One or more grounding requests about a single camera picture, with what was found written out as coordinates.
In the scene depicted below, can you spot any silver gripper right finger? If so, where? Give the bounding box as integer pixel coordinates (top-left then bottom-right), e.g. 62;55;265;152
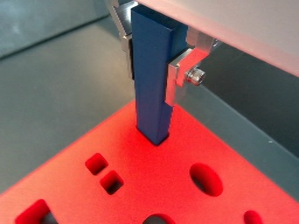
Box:
164;27;218;106

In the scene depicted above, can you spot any blue rectangular peg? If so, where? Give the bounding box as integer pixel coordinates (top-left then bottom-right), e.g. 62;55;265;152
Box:
130;4;186;145

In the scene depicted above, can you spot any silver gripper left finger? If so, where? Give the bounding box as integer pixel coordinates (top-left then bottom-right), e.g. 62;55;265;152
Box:
108;0;137;79

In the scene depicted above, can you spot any red shape-sorter board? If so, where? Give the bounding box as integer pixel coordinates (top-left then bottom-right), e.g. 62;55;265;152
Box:
0;105;299;224

